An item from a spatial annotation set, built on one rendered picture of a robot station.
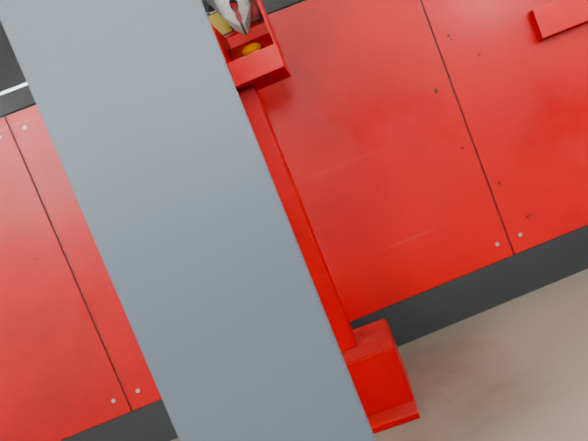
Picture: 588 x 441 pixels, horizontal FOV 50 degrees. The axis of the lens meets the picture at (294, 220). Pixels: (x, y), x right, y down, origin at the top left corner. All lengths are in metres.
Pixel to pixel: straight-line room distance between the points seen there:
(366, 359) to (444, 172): 0.54
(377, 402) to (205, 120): 0.75
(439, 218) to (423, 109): 0.26
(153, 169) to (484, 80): 1.09
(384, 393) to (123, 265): 0.70
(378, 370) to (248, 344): 0.60
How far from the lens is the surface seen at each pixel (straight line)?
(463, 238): 1.55
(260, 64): 1.17
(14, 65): 2.27
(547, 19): 1.64
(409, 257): 1.52
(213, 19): 1.35
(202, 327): 0.63
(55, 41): 0.65
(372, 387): 1.21
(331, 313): 1.24
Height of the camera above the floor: 0.49
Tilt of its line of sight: 5 degrees down
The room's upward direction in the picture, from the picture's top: 22 degrees counter-clockwise
